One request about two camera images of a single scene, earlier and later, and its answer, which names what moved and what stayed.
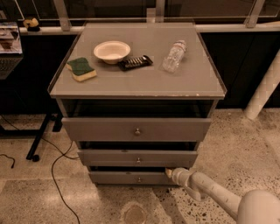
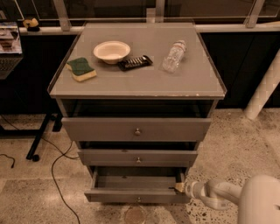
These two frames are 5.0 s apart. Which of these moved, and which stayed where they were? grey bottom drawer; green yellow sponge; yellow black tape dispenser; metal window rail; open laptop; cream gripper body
Moved: grey bottom drawer; cream gripper body
Stayed: open laptop; green yellow sponge; metal window rail; yellow black tape dispenser
